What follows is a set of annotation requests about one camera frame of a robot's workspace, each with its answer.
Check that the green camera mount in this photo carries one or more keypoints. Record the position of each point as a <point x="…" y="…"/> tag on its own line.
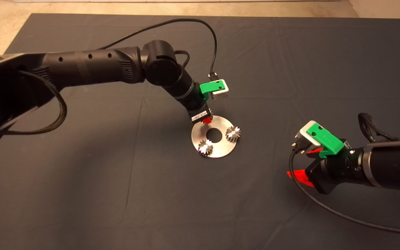
<point x="210" y="86"/>
<point x="328" y="142"/>

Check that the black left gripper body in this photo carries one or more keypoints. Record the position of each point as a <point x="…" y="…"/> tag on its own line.
<point x="200" y="114"/>

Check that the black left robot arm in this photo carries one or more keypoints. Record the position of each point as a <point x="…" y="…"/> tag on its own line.
<point x="92" y="66"/>

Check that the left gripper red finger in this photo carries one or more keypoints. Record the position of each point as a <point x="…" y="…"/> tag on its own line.
<point x="207" y="120"/>

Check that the green left camera mount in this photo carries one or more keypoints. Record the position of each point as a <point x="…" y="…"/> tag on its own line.
<point x="210" y="86"/>

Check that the dark grey table cloth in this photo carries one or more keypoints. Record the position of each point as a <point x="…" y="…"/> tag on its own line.
<point x="290" y="52"/>

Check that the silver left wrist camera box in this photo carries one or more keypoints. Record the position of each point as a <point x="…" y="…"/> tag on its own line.
<point x="222" y="91"/>

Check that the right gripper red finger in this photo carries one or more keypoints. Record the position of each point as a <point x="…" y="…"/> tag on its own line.
<point x="300" y="177"/>
<point x="314" y="151"/>

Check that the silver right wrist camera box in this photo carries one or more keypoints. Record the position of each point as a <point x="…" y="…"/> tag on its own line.
<point x="306" y="133"/>

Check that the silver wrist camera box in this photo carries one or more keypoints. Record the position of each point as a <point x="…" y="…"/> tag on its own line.
<point x="222" y="91"/>
<point x="306" y="133"/>

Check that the green right camera mount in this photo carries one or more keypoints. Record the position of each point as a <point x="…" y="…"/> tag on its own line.
<point x="328" y="142"/>

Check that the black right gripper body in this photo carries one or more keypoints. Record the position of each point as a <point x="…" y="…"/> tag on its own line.
<point x="321" y="177"/>

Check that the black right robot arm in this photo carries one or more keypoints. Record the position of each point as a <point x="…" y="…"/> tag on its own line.
<point x="384" y="166"/>

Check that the round metal carrier plate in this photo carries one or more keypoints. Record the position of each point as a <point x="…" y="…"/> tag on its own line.
<point x="221" y="147"/>

